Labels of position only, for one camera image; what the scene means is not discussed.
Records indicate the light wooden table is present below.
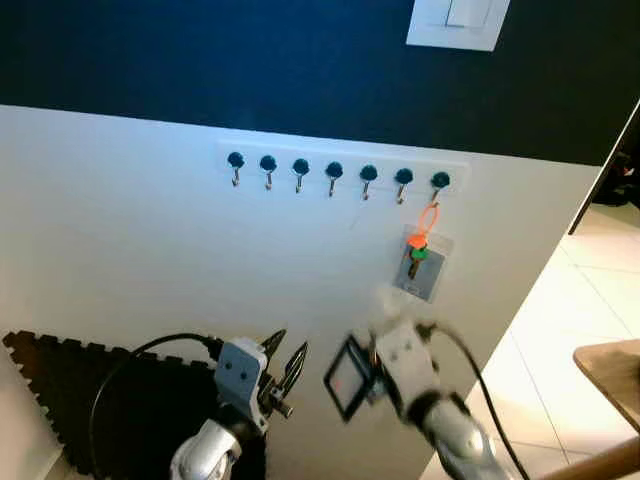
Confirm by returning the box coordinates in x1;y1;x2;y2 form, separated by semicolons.
573;340;640;432

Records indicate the green capped key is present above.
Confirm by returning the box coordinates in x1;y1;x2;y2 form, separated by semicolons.
406;246;430;282

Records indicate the orange loop strap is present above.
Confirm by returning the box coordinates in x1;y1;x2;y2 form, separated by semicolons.
406;202;441;251

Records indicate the dark green knob hook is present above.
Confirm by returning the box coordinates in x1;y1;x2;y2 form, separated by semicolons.
326;162;344;198
430;172;452;208
394;168;414;206
260;155;278;191
293;158;311;195
359;165;378;202
228;152;246;188

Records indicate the black foam puzzle mat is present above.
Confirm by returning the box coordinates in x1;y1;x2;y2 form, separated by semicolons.
3;330;267;480

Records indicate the light wooden furniture edge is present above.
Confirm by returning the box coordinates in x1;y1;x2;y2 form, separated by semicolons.
540;436;640;480

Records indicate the clear card sleeve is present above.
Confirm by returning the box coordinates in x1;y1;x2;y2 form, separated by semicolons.
393;228;454;303

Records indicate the white light switch plate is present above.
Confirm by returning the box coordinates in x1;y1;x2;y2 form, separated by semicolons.
406;0;512;52

